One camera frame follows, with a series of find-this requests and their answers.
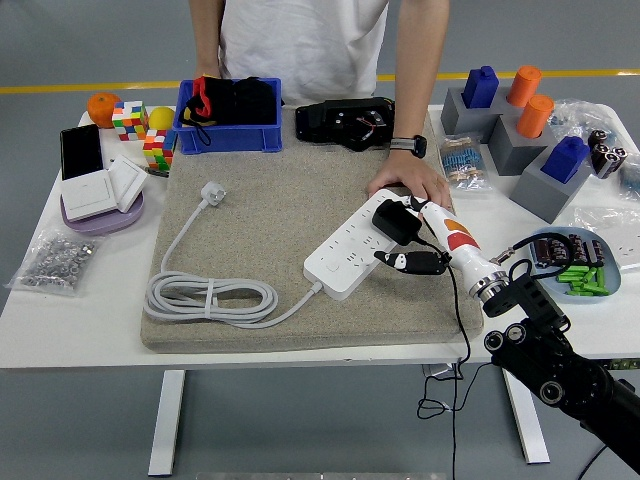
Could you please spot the black table control panel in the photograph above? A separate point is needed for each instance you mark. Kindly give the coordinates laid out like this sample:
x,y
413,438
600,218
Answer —
x,y
622,364

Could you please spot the orange cylinder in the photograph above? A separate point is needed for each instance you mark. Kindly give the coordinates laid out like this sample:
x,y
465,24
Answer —
x,y
534,116
524,85

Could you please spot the multicolour puzzle cube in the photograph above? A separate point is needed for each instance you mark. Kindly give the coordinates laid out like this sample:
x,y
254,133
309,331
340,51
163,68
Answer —
x,y
157,150
129,120

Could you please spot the row of dark capacitors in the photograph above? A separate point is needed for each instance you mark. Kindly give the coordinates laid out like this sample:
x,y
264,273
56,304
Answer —
x,y
575,248

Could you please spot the person's left hand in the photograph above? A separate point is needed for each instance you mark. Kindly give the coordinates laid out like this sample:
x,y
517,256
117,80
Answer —
x,y
415,175

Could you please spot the black plug adapter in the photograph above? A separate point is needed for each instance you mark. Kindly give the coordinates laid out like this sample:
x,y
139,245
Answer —
x,y
392,220

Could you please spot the clear bag of parts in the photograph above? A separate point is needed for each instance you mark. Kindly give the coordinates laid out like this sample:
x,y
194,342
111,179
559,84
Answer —
x,y
575,115

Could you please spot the black red cloth bag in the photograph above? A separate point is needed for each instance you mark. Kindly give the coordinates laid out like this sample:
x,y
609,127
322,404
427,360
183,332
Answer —
x,y
240,100

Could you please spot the black mechanical device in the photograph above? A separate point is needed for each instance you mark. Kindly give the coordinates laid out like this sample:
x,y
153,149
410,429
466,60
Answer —
x,y
320,122

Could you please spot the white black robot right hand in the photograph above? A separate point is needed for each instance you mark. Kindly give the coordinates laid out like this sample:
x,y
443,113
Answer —
x,y
455,240

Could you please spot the black smartphone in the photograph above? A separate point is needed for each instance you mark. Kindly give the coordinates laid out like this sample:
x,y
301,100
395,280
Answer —
x,y
81,152

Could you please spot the blue plastic bin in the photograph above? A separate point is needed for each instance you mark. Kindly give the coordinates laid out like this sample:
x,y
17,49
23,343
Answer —
x,y
230,139

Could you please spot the bundle of dark capacitors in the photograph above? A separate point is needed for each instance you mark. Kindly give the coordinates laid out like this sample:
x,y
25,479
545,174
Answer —
x,y
607,155

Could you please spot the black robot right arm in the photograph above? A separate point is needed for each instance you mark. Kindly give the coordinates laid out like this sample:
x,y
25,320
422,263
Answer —
x,y
550,360

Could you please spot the small white wall switch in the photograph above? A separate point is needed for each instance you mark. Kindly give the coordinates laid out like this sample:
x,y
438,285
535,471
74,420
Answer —
x,y
127,181

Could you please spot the grey-brown mat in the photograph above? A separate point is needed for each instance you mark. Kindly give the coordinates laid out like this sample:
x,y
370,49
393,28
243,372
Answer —
x,y
280,200

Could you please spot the large white wall switch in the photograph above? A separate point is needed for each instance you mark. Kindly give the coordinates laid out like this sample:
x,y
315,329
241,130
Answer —
x,y
87,195

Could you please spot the purple tray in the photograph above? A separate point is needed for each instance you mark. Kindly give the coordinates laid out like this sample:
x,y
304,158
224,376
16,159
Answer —
x,y
100,225

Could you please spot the white table leg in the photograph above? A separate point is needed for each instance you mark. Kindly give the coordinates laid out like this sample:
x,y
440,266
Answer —
x,y
530,440
167,425

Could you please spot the orange fruit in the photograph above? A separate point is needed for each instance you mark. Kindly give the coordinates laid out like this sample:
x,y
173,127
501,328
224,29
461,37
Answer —
x,y
102,110

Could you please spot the pile of green batteries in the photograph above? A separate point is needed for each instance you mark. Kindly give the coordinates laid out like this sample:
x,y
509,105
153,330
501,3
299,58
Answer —
x,y
580,275

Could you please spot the bag of resistors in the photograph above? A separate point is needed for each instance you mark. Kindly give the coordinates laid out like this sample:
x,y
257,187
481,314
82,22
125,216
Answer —
x,y
460,160

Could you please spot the blue block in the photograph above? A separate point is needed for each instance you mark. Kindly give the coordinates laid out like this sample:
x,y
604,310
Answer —
x,y
565,160
480,87

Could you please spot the white power strip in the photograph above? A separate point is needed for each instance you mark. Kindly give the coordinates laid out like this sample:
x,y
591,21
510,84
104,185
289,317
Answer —
x,y
345,250

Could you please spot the bag of blue parts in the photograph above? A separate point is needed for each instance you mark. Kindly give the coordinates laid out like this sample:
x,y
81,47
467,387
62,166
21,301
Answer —
x,y
632,180

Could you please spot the person's left forearm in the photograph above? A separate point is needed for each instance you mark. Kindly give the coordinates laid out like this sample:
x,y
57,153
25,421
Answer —
x,y
422,65

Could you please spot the black grey wristwatch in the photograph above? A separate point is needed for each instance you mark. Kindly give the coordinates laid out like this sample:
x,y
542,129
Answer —
x,y
407,145

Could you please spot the light blue plate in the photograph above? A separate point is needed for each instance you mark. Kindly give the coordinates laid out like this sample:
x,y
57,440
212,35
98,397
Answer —
x,y
612,280

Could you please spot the person's right forearm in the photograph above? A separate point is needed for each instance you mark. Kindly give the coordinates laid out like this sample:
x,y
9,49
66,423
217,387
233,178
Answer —
x,y
206,40

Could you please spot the person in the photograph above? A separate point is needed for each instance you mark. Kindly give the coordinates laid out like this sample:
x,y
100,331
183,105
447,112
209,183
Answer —
x,y
300,45

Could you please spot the grey box under table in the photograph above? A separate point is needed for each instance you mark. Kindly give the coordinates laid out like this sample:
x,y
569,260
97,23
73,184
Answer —
x,y
437,370

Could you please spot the yellow lemon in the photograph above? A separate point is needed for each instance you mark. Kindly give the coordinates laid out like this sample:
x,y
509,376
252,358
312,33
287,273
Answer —
x,y
161,118

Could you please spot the grey block holder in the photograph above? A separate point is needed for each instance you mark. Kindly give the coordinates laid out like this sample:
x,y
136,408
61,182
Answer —
x,y
540,195
460,120
510,150

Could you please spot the bag of metal nuts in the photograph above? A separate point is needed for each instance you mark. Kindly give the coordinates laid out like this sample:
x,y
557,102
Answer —
x,y
55,262

